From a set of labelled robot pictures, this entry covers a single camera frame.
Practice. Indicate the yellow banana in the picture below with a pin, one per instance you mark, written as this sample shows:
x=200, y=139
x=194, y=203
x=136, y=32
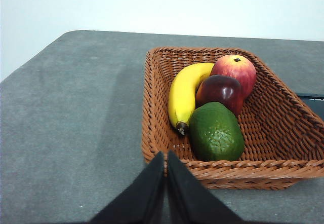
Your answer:
x=181, y=94

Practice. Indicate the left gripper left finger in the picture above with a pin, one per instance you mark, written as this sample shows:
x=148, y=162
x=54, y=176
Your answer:
x=141, y=198

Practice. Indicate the brown woven wicker basket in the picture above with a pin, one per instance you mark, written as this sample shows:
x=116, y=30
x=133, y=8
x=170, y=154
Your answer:
x=273, y=122

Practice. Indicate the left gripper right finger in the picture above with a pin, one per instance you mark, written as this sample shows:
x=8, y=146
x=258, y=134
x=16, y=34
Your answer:
x=187, y=198

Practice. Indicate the green avocado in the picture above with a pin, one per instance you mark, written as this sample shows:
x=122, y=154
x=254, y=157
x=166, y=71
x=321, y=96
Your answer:
x=215, y=132

